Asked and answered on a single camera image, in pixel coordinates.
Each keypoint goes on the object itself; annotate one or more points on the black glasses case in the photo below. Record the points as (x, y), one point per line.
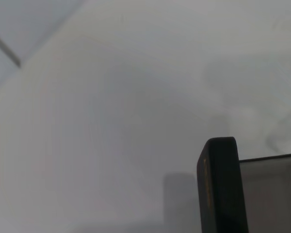
(223, 184)

